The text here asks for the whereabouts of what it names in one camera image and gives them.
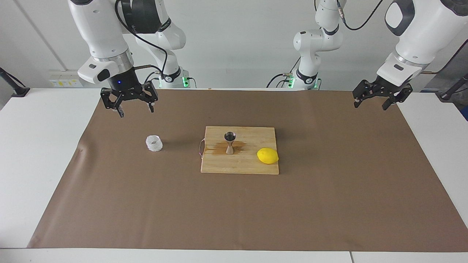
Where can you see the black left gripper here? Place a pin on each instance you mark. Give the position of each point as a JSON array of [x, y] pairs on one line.
[[385, 82]]

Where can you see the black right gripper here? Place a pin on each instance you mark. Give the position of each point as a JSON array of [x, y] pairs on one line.
[[124, 84]]

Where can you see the clear faceted glass cup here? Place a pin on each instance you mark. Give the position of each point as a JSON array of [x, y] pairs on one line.
[[154, 143]]

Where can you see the steel double jigger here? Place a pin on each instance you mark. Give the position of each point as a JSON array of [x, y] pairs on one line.
[[230, 148]]

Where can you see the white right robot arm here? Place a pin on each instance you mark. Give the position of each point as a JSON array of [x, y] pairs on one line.
[[102, 29]]

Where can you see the wooden cutting board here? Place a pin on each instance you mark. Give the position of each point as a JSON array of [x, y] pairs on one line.
[[219, 164]]

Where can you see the brown paper table mat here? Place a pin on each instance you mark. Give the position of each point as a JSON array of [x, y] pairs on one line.
[[146, 212]]

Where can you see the yellow lemon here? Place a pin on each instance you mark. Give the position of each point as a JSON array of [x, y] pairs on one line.
[[267, 156]]

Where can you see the black camera stand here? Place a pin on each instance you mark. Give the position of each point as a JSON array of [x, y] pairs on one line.
[[446, 95], [20, 91]]

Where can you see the white wall socket strip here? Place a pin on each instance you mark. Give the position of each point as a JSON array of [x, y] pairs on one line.
[[64, 82]]

